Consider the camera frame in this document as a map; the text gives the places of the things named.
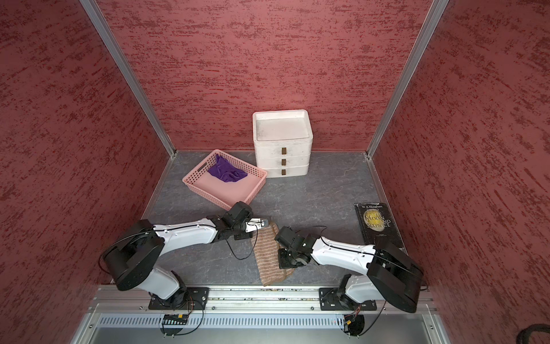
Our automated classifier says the striped beige dishcloth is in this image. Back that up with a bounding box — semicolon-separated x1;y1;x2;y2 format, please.
252;222;294;287

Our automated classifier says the purple dishcloth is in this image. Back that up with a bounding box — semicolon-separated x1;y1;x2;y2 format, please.
208;155;248;183

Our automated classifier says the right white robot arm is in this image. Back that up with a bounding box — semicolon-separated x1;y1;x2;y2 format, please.
275;227;424;313

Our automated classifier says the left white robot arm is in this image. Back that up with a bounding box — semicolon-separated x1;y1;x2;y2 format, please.
98;202;269;310

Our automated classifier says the pink plastic basket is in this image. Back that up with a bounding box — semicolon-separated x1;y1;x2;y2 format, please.
182;149;267;210

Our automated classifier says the black moon book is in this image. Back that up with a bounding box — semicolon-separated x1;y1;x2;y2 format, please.
354;202;405;250

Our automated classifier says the white three-drawer organizer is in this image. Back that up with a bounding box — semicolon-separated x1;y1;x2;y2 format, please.
253;110;314;179

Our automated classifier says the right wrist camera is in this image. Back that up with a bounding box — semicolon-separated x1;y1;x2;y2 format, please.
275;226;298;249

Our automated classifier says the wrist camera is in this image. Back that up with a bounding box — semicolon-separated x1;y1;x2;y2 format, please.
275;226;298;249
245;218;270;233

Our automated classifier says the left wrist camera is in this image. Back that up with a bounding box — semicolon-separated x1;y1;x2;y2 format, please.
245;218;270;233

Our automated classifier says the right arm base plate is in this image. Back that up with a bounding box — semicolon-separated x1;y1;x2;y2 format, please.
319;288;378;311

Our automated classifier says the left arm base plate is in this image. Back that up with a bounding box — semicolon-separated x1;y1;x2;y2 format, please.
148;287;210;312

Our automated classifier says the black cable bottom right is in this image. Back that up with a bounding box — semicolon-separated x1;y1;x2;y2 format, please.
515;323;550;344

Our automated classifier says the left aluminium corner post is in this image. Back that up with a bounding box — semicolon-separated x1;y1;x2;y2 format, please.
80;0;177;159

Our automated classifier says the aluminium corner post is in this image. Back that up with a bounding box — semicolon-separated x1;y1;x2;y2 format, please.
367;0;449;161
80;0;177;159

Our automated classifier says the right aluminium corner post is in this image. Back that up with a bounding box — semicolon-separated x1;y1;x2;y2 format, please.
367;0;449;161

